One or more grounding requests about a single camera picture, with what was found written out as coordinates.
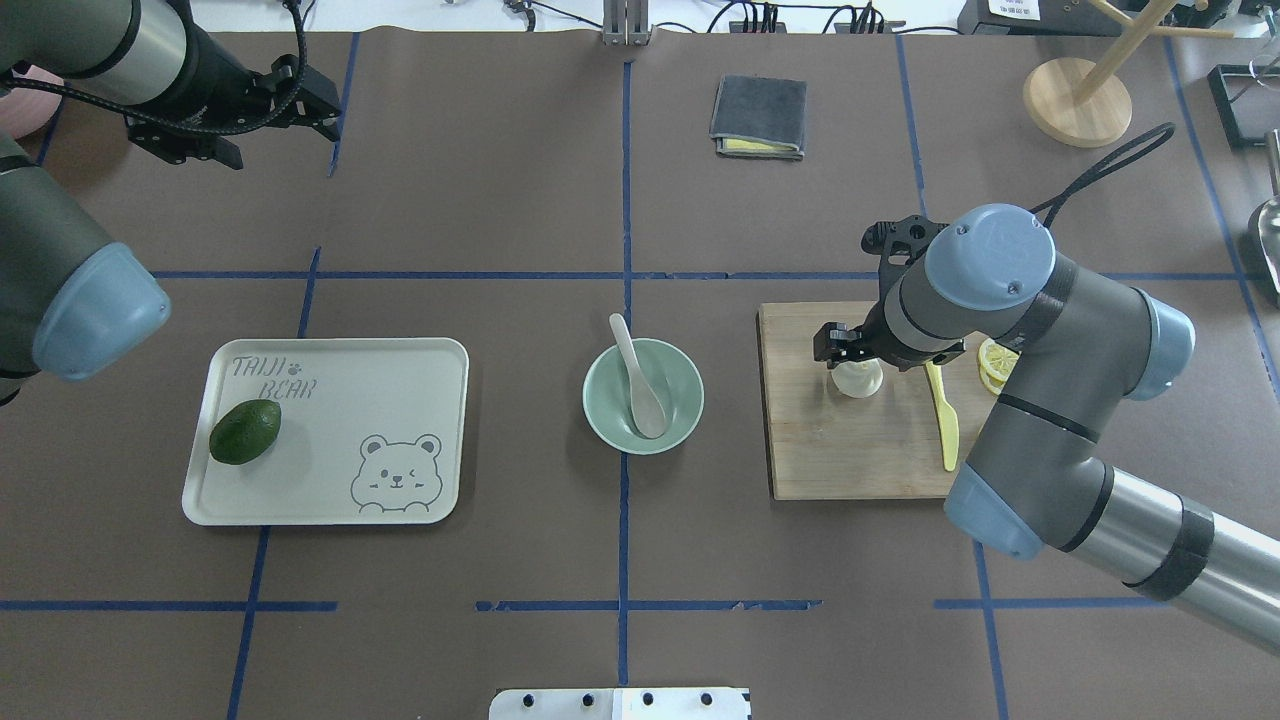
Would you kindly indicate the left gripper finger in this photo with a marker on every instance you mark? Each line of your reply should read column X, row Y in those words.
column 328, row 125
column 318, row 93

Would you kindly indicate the yellow plastic knife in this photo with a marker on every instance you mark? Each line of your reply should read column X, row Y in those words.
column 946, row 416

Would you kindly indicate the lemon slice under top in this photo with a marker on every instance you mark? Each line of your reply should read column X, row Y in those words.
column 994, row 384

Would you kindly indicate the grey folded cloth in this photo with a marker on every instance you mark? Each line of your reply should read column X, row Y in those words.
column 760, row 117

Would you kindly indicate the steel scoop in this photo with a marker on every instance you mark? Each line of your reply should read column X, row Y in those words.
column 1263, row 235

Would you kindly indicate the wooden cutting board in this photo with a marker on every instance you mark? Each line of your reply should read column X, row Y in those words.
column 827, row 446

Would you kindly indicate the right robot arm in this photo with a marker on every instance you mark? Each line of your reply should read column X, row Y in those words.
column 1085, row 343

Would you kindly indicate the black glass rack tray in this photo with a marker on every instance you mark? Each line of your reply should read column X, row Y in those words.
column 1247, row 100

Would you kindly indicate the metal camera post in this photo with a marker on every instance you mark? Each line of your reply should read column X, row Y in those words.
column 626, row 23

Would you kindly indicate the white ceramic spoon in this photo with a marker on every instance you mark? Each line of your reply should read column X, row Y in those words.
column 649, row 417

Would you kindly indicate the pink bowl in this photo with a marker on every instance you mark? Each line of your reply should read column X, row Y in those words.
column 24, row 111

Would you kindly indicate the green bowl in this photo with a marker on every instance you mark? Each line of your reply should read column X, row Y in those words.
column 675, row 380

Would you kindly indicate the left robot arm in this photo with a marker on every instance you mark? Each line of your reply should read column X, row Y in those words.
column 73, row 299

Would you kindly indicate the white bear tray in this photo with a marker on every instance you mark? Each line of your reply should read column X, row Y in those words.
column 372, row 433

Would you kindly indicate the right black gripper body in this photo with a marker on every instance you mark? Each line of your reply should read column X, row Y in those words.
column 872, row 345

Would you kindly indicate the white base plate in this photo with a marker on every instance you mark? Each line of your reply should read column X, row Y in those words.
column 716, row 702

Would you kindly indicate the green avocado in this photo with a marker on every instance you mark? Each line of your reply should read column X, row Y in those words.
column 246, row 432

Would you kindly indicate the wooden mug tree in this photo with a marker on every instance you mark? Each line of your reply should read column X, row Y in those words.
column 1081, row 102

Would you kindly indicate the white steamed bun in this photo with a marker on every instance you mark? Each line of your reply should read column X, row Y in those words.
column 862, row 379

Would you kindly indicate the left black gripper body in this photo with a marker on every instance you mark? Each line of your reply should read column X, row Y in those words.
column 218, row 67

